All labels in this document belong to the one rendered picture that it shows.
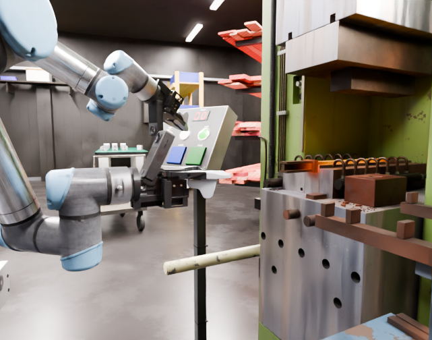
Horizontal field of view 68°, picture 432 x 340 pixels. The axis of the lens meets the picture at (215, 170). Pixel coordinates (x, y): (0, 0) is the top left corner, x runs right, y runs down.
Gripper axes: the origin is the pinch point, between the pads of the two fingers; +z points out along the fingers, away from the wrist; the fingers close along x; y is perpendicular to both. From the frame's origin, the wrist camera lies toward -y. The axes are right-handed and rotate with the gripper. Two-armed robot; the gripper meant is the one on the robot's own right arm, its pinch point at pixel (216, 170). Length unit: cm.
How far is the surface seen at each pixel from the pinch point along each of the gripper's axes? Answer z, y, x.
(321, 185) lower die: 30.7, 5.4, 3.7
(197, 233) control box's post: 21, 34, -56
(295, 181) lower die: 30.6, 5.6, -6.6
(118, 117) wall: 142, -65, -831
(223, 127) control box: 25.1, -11.4, -41.2
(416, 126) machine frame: 79, -12, 0
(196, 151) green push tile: 15.1, -2.5, -44.1
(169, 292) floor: 36, 100, -138
